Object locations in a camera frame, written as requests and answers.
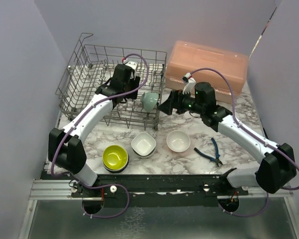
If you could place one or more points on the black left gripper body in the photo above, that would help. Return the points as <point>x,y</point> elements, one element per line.
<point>132,84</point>

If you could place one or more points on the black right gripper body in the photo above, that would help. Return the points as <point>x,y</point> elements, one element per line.
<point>185,102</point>

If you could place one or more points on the celadon green bowl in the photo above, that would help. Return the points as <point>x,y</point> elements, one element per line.
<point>149,101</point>

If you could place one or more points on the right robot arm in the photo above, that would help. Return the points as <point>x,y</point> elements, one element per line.
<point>276,167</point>

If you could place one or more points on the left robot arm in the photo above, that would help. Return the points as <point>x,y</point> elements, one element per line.
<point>65,146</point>

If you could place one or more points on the white round bowl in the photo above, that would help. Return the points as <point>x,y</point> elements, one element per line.
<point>178,141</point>

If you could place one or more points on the white square bowl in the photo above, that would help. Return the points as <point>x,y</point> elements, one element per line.
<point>143,144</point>

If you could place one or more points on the yellow-green bowl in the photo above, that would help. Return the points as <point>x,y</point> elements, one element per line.
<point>115,152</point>

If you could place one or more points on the grey bowl under yellow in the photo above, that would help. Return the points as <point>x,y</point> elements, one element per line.
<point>115,166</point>

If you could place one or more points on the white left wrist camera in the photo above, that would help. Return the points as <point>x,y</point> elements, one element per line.
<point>132,64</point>

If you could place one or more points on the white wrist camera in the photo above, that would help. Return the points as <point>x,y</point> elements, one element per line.
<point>132,64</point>
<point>189,83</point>

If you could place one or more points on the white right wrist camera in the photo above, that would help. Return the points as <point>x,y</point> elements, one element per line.
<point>189,83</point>

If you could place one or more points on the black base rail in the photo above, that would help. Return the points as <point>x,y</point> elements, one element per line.
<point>117,190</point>

